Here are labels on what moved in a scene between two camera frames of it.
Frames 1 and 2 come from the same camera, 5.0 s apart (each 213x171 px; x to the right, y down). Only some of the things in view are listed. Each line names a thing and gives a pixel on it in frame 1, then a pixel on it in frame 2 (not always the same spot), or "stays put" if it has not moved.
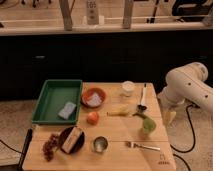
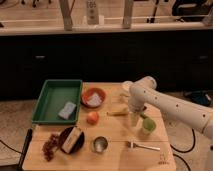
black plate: x=79 y=143 stays put
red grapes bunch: x=50 y=146 stays put
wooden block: x=71 y=139 stays put
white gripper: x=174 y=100 → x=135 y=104
